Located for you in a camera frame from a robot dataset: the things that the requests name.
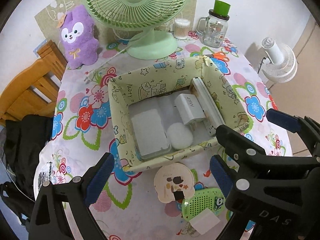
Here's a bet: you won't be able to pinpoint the green perforated panda box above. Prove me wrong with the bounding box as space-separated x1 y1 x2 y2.
182 188 226 221

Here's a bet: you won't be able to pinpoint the white power strip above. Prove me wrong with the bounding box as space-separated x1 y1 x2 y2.
190 77 225 137

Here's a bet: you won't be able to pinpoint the white round puck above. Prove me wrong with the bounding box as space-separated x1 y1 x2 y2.
167 122 194 150

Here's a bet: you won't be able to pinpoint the white 45W charger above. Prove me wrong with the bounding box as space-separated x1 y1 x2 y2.
175 93 206 131

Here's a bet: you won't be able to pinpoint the clear rectangular plastic case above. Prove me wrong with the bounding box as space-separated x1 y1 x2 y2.
131 109 171 160

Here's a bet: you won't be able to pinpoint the beige cabinet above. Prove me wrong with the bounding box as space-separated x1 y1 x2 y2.
266 15 320 156

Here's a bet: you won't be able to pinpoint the white printed t-shirt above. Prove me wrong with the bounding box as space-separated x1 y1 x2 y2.
33 142 54 199

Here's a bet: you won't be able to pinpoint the floral tablecloth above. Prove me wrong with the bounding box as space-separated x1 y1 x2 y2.
51 32 292 239

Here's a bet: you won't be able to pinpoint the white standing fan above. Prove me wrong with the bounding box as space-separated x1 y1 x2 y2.
258 37 298 83

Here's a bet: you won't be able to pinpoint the black clothing pile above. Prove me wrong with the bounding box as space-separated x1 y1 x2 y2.
1 115 53 219

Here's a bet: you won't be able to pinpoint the wooden chair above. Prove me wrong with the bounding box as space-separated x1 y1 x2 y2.
1 40 67 126

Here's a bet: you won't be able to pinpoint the glass mason jar mug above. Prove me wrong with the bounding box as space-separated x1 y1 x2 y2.
196 0 231 48

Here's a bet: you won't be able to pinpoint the cotton swab jar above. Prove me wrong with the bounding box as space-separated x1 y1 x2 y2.
173 18 190 40

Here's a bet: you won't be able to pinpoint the purple plush toy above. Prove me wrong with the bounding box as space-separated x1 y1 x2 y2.
57 4 100 69

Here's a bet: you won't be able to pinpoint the green desk fan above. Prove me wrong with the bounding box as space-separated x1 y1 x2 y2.
84 0 188 60

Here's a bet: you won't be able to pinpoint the orange handled scissors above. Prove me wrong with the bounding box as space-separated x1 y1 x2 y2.
206 51 229 62

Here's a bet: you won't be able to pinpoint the white fan power cord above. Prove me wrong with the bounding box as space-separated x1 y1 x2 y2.
83 32 148 84

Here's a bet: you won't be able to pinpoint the beige patterned wall board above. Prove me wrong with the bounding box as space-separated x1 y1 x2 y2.
35 0 196 44

